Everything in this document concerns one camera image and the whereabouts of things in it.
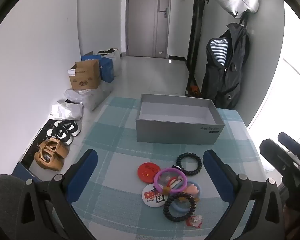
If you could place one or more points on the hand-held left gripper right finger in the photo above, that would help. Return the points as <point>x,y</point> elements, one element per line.
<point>215,170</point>

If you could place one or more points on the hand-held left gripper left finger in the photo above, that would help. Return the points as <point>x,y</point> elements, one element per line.
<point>84,172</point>

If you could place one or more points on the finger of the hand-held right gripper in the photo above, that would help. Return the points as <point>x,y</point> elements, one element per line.
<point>272,150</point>
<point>289,140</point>

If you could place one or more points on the pink charm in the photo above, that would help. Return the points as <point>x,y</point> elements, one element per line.
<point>192,189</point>

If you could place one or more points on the grey cardboard box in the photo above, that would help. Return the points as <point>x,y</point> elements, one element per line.
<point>177,133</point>

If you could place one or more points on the red clear hair clip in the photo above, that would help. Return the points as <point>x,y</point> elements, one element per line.
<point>193,222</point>

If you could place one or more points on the red round badge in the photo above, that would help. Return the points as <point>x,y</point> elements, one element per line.
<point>146,171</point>

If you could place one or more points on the white round badge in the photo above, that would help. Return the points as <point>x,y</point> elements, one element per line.
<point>150,195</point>

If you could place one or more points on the tan leather boots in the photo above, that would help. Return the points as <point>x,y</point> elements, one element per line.
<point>52,155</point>

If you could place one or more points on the blue plaid tablecloth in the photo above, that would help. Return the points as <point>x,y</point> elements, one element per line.
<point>119,160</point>

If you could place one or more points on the black white sneaker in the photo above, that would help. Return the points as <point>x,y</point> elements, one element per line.
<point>61,137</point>
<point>69,128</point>

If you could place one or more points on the black floor mat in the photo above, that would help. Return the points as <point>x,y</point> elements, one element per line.
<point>36,145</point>

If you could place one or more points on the dark blue box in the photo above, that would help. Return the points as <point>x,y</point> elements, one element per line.
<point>22,171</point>

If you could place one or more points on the crumpled white plastic bag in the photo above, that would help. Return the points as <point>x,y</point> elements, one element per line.
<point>67,110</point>

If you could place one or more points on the grey plastic bag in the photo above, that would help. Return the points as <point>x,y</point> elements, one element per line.
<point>94,96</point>

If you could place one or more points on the black jacket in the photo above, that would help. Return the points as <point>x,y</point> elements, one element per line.
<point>230,80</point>

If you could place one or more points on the small orange object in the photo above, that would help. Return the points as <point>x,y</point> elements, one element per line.
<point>193,89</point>

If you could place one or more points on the brown cardboard box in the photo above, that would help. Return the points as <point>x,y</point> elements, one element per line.
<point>86,77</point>

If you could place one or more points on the blue cardboard box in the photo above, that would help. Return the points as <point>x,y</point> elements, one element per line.
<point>106,70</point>

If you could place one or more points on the striped shirt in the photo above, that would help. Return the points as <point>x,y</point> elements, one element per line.
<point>220,50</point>

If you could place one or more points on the tall white plastic bag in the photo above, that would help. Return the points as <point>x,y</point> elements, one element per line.
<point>116,62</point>

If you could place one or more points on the blue paper bag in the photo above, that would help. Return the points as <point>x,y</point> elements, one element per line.
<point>88,58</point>

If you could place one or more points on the grey door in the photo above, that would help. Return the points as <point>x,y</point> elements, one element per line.
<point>145,17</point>

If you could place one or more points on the black door frame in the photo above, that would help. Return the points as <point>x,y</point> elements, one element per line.
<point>197,30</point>

